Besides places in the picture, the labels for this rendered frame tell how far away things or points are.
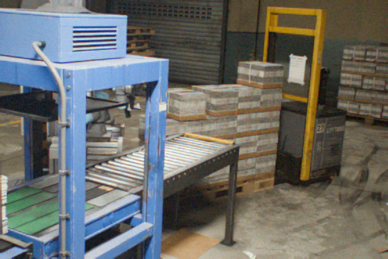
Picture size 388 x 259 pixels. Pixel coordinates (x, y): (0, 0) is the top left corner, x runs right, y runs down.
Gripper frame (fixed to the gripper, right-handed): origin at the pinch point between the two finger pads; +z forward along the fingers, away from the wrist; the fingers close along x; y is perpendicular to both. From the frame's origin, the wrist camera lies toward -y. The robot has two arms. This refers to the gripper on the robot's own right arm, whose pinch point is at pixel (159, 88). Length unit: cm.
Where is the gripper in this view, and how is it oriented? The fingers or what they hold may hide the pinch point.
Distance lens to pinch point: 370.2
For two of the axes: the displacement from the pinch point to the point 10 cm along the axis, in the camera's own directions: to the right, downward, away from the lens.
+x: -3.2, 0.8, -9.4
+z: 9.4, 1.3, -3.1
